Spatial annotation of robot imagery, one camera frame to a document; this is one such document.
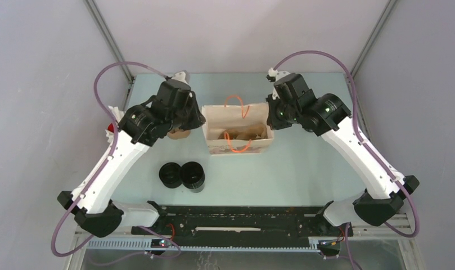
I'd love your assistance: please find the black cup stack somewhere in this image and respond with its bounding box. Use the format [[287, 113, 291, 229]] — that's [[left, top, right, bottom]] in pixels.
[[180, 161, 205, 193]]

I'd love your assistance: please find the aluminium frame post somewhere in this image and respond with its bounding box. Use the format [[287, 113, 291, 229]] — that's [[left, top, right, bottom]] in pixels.
[[83, 0, 125, 62], [351, 0, 400, 78]]

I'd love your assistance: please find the brown pulp cup carrier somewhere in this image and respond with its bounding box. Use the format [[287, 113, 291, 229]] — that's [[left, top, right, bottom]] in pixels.
[[167, 129, 191, 140]]

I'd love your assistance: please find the white paper bag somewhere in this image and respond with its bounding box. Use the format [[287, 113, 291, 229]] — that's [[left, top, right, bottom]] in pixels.
[[201, 95, 274, 156]]

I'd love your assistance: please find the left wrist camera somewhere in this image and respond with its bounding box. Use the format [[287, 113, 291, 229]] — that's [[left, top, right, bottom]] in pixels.
[[172, 70, 190, 84]]

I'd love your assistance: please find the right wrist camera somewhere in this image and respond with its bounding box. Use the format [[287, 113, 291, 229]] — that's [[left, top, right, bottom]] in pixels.
[[266, 68, 289, 82]]

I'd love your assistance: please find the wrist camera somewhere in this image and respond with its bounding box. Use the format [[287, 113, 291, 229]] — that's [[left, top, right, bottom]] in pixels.
[[172, 70, 190, 84], [266, 68, 289, 82]]

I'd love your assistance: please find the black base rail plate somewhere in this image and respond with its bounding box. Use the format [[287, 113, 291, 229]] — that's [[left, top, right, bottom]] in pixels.
[[149, 206, 353, 249]]

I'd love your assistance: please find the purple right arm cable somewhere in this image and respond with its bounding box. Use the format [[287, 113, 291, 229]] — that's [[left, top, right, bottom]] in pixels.
[[273, 50, 421, 270]]

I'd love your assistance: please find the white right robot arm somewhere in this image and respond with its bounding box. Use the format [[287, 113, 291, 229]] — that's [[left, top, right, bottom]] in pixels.
[[266, 71, 420, 235]]

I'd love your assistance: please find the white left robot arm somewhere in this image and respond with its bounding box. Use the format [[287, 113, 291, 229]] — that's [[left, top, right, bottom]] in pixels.
[[57, 71, 205, 238]]

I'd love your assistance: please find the aluminium frame post left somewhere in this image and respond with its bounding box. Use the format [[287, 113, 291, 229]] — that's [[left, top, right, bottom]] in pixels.
[[83, 0, 125, 62]]

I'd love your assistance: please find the aluminium frame post right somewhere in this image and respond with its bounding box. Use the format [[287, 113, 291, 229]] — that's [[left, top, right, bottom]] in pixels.
[[351, 0, 400, 78]]

